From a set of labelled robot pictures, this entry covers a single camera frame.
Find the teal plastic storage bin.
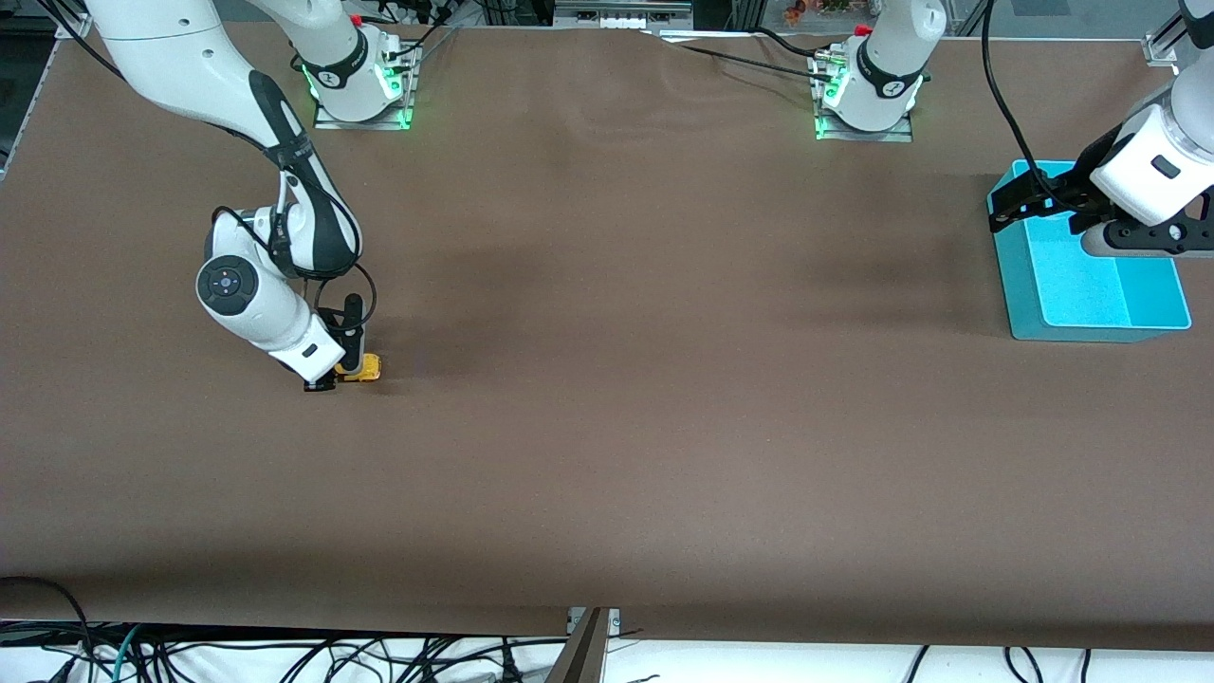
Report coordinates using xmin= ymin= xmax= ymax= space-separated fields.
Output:
xmin=986 ymin=159 xmax=1193 ymax=343

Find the brown table cover sheet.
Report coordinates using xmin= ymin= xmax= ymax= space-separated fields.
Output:
xmin=0 ymin=21 xmax=1214 ymax=654

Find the dark wedge-shaped table support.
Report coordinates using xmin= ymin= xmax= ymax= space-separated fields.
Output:
xmin=543 ymin=607 xmax=610 ymax=683

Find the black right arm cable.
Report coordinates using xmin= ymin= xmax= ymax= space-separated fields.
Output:
xmin=211 ymin=142 xmax=377 ymax=335

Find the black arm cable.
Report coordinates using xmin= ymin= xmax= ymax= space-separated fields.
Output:
xmin=982 ymin=0 xmax=1092 ymax=212
xmin=211 ymin=142 xmax=377 ymax=335

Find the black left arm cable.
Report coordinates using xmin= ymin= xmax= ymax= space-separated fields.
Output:
xmin=982 ymin=0 xmax=1092 ymax=212

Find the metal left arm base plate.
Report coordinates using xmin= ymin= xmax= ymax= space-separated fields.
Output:
xmin=814 ymin=52 xmax=916 ymax=143

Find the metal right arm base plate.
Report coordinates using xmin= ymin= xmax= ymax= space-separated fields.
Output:
xmin=313 ymin=43 xmax=418 ymax=132

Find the short black base cable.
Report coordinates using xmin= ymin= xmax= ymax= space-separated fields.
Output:
xmin=754 ymin=27 xmax=836 ymax=60

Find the long black base cable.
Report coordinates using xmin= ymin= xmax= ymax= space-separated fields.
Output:
xmin=641 ymin=28 xmax=836 ymax=86

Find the looped black floor cable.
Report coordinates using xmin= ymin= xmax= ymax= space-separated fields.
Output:
xmin=0 ymin=575 xmax=96 ymax=683

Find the teal floor cable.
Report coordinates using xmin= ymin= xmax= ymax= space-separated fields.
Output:
xmin=112 ymin=624 xmax=143 ymax=683

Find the small metal edge bracket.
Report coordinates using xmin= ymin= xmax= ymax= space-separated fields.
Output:
xmin=567 ymin=607 xmax=622 ymax=638

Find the aluminium side frame rail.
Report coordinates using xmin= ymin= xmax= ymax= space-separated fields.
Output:
xmin=0 ymin=0 xmax=91 ymax=181

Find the aluminium frame with white strip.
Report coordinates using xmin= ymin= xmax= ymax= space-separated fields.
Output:
xmin=555 ymin=0 xmax=698 ymax=30

